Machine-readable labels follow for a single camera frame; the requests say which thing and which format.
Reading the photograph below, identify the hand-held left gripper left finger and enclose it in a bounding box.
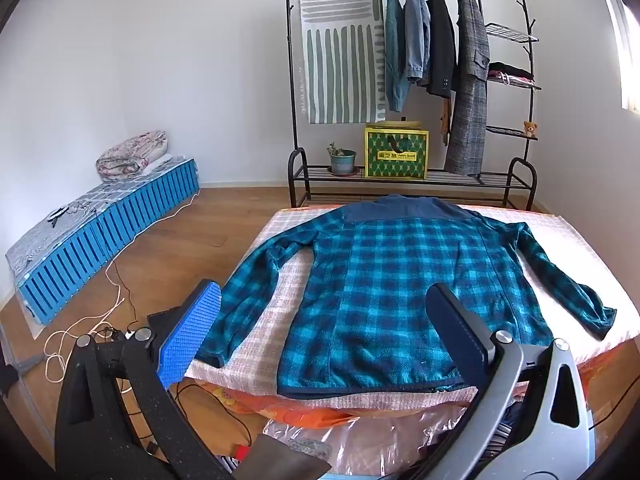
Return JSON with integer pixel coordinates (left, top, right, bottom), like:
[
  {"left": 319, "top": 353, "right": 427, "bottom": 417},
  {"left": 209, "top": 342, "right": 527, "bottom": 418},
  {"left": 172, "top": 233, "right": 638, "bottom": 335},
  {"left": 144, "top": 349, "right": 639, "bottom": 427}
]
[{"left": 54, "top": 279, "right": 236, "bottom": 480}]

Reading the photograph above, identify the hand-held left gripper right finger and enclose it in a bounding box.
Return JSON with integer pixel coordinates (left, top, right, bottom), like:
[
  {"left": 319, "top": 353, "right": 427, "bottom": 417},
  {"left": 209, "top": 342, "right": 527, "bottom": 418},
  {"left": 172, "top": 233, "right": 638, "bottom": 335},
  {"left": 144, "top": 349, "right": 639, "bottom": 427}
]
[{"left": 427, "top": 282, "right": 596, "bottom": 480}]

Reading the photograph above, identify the teal plaid fleece jacket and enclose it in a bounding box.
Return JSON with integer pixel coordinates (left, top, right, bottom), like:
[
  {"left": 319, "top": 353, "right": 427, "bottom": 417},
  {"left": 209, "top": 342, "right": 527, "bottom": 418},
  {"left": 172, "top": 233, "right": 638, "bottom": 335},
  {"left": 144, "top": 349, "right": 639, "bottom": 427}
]
[{"left": 194, "top": 195, "right": 618, "bottom": 401}]

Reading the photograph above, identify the black metal clothes rack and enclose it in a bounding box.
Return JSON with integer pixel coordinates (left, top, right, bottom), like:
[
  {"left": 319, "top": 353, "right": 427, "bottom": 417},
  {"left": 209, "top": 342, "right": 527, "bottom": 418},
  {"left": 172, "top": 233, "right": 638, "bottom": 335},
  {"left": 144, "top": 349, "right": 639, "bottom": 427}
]
[{"left": 285, "top": 0, "right": 542, "bottom": 211}]

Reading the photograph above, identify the pink checked blanket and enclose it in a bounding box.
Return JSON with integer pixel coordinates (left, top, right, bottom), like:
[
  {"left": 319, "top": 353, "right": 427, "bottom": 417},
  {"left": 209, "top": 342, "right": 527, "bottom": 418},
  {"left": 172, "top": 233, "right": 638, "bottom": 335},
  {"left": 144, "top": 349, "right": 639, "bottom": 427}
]
[{"left": 185, "top": 204, "right": 640, "bottom": 411}]

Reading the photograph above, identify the black white striped cloth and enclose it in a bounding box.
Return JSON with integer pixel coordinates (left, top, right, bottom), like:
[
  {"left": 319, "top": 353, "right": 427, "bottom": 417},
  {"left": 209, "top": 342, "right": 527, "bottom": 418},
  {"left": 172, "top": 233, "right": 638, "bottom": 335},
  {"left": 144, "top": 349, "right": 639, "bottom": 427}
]
[{"left": 487, "top": 400, "right": 523, "bottom": 463}]

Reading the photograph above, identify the blue slatted bed base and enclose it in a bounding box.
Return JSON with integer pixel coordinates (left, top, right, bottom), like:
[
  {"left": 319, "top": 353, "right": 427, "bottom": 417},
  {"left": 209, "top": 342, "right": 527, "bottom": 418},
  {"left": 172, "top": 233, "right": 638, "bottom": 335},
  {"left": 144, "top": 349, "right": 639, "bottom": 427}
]
[{"left": 5, "top": 156, "right": 201, "bottom": 326}]

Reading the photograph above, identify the orange bed sheet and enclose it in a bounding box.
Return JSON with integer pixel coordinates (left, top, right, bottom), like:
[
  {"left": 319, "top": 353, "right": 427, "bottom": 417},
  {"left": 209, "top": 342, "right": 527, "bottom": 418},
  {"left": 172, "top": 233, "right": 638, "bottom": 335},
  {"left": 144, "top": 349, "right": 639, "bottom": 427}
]
[{"left": 167, "top": 204, "right": 640, "bottom": 433}]

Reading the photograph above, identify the clear plastic bag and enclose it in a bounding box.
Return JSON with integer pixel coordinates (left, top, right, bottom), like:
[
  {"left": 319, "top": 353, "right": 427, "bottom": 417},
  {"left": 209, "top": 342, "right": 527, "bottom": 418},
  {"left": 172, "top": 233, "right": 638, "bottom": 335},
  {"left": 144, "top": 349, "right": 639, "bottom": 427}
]
[{"left": 260, "top": 400, "right": 481, "bottom": 477}]

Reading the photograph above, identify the grey felt cloth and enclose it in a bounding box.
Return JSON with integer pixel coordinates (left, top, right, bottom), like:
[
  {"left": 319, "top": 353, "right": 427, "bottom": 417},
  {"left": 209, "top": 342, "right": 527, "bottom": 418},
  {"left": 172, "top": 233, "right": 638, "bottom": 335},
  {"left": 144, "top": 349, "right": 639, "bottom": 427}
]
[{"left": 251, "top": 435, "right": 332, "bottom": 480}]

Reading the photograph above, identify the grey patterned bed sheet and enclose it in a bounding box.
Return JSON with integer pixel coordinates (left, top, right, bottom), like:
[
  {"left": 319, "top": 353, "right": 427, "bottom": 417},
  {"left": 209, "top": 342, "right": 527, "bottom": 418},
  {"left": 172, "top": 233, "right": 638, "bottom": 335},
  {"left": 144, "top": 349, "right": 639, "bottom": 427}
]
[{"left": 5, "top": 156, "right": 196, "bottom": 277}]

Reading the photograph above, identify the yellow green patterned bag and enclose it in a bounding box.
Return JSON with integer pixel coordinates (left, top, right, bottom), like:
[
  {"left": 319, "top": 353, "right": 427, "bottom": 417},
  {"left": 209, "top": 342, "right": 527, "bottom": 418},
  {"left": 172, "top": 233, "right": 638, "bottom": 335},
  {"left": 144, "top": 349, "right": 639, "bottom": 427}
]
[{"left": 364, "top": 121, "right": 430, "bottom": 180}]

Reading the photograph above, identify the floral folded quilt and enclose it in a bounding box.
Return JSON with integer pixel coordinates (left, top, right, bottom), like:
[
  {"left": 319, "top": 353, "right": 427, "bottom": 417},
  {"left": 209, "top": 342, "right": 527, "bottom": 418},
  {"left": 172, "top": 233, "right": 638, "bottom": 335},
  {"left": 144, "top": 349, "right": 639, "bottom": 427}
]
[{"left": 96, "top": 131, "right": 168, "bottom": 183}]

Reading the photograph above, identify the small potted plant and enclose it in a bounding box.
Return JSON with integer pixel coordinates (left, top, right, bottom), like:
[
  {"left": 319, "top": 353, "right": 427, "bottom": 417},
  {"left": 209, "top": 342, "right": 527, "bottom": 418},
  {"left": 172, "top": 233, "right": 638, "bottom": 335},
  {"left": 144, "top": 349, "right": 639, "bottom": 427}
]
[{"left": 326, "top": 142, "right": 358, "bottom": 176}]

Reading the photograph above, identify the orange patterned scarf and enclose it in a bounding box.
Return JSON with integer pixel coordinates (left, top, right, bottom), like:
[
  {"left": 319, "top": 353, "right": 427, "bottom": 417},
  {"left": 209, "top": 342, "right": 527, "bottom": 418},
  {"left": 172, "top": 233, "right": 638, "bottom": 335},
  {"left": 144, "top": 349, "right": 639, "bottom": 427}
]
[{"left": 441, "top": 99, "right": 454, "bottom": 147}]

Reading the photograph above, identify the grey plaid long coat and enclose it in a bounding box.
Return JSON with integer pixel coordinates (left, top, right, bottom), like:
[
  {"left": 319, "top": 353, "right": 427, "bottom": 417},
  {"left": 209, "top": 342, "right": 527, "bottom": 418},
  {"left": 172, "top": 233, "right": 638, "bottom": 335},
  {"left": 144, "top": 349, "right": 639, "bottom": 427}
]
[{"left": 442, "top": 0, "right": 490, "bottom": 177}]

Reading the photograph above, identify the black folded garment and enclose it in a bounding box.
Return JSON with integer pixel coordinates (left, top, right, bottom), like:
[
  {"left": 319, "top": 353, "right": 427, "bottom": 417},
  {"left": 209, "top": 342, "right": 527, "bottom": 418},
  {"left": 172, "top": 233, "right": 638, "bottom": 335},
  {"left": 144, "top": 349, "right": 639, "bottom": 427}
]
[{"left": 487, "top": 62, "right": 534, "bottom": 79}]

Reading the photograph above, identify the teal hanging jacket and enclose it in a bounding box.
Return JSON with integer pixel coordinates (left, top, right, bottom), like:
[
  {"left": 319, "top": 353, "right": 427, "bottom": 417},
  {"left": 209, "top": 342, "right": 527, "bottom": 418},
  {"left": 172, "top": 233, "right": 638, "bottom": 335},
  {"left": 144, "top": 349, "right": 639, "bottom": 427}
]
[{"left": 382, "top": 0, "right": 412, "bottom": 113}]

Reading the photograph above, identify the green striped white towel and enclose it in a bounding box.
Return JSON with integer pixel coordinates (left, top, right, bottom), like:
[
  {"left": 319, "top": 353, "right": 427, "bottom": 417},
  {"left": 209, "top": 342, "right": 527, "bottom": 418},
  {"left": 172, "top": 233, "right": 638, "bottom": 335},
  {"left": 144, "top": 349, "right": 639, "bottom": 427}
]
[{"left": 297, "top": 0, "right": 388, "bottom": 125}]

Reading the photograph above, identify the black blazer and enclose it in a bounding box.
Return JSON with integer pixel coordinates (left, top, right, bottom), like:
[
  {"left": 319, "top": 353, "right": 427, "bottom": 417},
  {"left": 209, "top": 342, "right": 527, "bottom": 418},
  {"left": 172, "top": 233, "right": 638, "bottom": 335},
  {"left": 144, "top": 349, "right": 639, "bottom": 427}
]
[{"left": 425, "top": 0, "right": 458, "bottom": 98}]

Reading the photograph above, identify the blue denim jacket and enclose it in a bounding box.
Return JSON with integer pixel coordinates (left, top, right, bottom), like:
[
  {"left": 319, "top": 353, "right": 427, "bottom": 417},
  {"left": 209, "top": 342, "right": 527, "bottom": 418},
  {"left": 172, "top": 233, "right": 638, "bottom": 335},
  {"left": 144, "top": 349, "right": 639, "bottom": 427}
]
[{"left": 402, "top": 0, "right": 432, "bottom": 86}]

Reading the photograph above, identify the window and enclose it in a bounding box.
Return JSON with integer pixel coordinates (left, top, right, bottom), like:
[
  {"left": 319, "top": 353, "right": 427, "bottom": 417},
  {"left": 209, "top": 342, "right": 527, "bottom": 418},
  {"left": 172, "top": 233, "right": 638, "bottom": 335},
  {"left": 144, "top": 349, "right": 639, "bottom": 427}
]
[{"left": 592, "top": 0, "right": 640, "bottom": 111}]

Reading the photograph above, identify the white cable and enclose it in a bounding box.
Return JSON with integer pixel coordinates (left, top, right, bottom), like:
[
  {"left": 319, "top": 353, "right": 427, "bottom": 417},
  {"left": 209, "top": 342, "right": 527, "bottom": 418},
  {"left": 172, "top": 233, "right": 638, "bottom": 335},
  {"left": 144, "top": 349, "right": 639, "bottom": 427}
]
[{"left": 44, "top": 190, "right": 198, "bottom": 383}]

